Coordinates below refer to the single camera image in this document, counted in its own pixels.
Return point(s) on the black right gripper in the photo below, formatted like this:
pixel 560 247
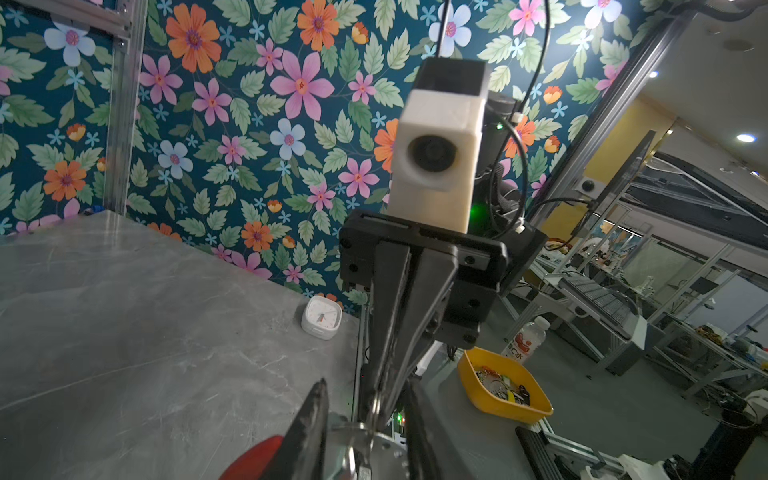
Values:
pixel 440 287

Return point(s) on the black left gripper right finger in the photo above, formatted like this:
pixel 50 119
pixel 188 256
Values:
pixel 420 431

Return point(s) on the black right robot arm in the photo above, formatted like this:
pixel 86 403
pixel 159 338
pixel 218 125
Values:
pixel 498 208

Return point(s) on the yellow plastic tray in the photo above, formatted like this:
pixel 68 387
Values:
pixel 502 387

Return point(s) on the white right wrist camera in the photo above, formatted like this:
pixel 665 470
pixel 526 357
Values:
pixel 438 139

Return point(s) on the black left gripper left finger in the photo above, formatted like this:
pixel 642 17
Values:
pixel 302 451

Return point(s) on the large keyring with red grip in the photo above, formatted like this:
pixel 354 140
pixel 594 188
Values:
pixel 388 457

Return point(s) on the white plastic bottle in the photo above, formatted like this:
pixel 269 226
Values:
pixel 527 340

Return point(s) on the white square timer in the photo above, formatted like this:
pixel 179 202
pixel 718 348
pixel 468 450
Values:
pixel 321 318

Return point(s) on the aluminium frame corner post right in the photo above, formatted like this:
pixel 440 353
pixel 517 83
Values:
pixel 127 60

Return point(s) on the aluminium frame front post right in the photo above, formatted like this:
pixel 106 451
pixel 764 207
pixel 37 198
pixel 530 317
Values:
pixel 614 104

